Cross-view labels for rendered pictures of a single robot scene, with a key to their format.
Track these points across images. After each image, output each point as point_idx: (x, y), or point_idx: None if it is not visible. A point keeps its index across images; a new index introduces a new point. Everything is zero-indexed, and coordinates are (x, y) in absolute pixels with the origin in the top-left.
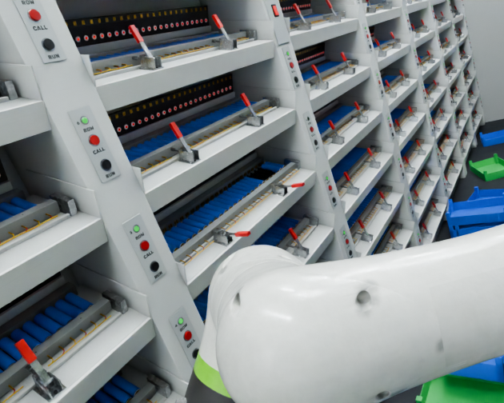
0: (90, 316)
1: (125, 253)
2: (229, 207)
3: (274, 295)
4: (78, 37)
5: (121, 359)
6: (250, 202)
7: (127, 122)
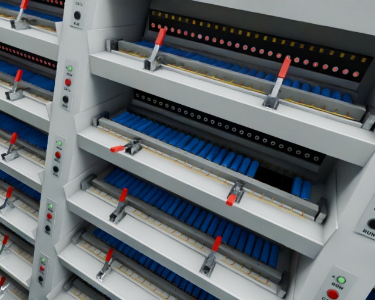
0: None
1: (58, 75)
2: (184, 149)
3: None
4: None
5: (33, 121)
6: (198, 165)
7: (188, 30)
